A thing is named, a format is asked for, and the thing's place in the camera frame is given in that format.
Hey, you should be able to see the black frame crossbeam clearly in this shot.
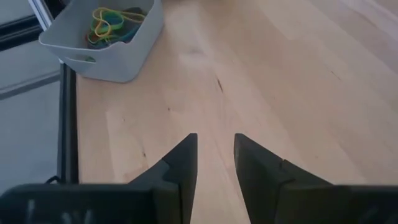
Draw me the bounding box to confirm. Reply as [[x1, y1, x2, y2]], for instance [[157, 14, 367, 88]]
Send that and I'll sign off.
[[0, 0, 71, 52]]

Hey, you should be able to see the yellow rubber band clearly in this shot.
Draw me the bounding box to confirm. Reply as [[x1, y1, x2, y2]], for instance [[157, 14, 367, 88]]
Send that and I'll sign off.
[[92, 7, 147, 38]]

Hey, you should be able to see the grey plastic bin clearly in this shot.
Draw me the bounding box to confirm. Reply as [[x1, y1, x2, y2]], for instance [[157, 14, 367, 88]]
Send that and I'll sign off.
[[39, 0, 165, 84]]

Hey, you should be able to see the green rubber band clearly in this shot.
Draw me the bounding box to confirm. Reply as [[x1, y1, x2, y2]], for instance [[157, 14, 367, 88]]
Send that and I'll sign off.
[[88, 11, 125, 43]]

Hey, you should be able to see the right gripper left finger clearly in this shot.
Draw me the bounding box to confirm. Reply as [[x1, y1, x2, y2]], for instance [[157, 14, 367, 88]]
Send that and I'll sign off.
[[129, 133, 198, 224]]

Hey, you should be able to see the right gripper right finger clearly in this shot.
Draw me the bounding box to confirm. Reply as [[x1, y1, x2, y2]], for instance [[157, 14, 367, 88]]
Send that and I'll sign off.
[[233, 133, 335, 224]]

